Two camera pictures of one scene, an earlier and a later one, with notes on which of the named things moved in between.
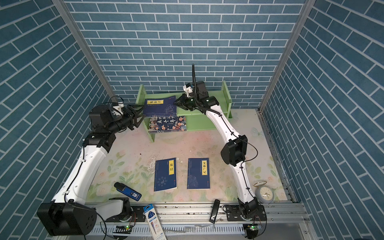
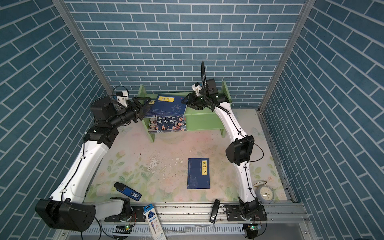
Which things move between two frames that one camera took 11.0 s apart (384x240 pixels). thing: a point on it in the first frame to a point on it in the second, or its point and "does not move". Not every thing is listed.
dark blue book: (165, 177) to (168, 105)
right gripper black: (182, 103) does not move
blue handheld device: (127, 191) does not move
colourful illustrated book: (167, 124) does not move
